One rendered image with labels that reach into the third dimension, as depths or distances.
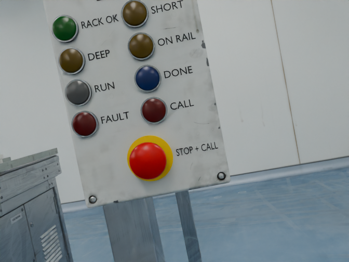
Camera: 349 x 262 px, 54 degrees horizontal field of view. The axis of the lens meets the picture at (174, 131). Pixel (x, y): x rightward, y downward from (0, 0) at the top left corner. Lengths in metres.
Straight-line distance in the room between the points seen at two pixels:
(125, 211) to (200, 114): 0.17
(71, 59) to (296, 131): 3.54
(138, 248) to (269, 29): 3.51
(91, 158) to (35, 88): 3.92
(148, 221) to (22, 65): 4.02
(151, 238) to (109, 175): 0.12
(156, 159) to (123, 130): 0.06
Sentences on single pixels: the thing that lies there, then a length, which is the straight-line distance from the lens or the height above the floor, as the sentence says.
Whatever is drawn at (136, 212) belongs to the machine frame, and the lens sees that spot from 0.47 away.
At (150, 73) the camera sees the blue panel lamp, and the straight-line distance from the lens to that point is 0.38.
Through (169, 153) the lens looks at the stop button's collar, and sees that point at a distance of 0.38.
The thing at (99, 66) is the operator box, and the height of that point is 0.96.
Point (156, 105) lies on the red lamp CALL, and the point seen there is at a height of 0.91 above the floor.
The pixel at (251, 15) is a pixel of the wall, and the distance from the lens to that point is 3.87.
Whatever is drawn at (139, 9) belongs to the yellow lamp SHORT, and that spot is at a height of 1.01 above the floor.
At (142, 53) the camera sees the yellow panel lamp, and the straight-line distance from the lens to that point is 0.38.
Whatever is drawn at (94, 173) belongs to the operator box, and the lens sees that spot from 0.40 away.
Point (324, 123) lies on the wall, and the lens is 3.91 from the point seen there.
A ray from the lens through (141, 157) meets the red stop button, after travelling 0.36.
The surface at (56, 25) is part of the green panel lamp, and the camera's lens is 0.41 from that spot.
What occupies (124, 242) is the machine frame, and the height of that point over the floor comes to 0.74.
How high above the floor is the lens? 0.90
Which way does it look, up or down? 3 degrees down
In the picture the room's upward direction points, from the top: 11 degrees counter-clockwise
